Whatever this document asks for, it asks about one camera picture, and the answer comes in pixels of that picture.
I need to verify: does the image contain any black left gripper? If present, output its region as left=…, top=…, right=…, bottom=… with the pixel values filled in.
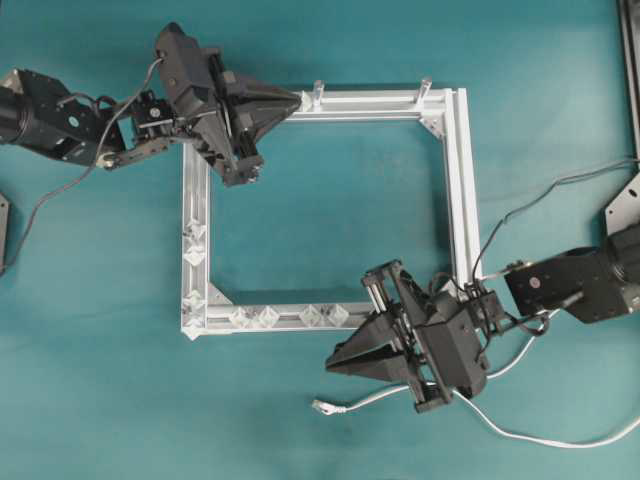
left=182, top=48, right=301, bottom=186

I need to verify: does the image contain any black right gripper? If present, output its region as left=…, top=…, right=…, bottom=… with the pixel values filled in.
left=325, top=260, right=485, bottom=413

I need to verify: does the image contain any white ethernet cable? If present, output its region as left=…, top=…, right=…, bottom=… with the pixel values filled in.
left=310, top=308, right=640, bottom=447

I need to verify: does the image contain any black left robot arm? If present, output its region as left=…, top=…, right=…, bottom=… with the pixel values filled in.
left=1, top=47, right=302, bottom=186

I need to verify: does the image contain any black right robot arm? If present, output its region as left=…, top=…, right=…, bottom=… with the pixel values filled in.
left=325, top=225, right=639, bottom=412

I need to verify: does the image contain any metal pin top middle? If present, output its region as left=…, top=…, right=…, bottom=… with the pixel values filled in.
left=312, top=80, right=325, bottom=108

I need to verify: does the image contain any metal pin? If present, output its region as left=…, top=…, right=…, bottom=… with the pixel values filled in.
left=312, top=80, right=325, bottom=108
left=415, top=77, right=432, bottom=109

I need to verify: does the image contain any metal pin top right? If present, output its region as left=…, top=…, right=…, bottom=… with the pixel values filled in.
left=415, top=77, right=432, bottom=109

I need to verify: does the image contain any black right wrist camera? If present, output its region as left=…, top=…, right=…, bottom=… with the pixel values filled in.
left=415, top=292, right=488, bottom=398

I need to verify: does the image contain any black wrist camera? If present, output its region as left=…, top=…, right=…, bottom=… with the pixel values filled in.
left=154, top=22, right=219, bottom=118
left=415, top=292, right=488, bottom=398

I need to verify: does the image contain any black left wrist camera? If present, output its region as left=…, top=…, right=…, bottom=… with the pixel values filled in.
left=154, top=22, right=219, bottom=118

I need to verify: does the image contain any black left camera cable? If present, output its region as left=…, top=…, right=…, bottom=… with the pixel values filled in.
left=0, top=55, right=166, bottom=274

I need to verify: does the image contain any black camera cable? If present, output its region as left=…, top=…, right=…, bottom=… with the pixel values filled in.
left=0, top=55, right=166, bottom=274
left=469, top=158, right=640, bottom=296

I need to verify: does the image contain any square aluminium extrusion frame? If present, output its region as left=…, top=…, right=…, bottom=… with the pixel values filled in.
left=180, top=87, right=482, bottom=340

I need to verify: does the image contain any black right camera cable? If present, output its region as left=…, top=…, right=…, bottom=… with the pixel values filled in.
left=469, top=158, right=640, bottom=296

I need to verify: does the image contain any grey left arm base plate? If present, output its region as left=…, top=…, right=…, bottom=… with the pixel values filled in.
left=0, top=194, right=11, bottom=266

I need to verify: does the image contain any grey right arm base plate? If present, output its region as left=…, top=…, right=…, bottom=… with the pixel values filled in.
left=604, top=173, right=640, bottom=235

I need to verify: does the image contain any black rail top right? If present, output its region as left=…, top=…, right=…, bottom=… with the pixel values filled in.
left=617, top=0, right=639, bottom=156

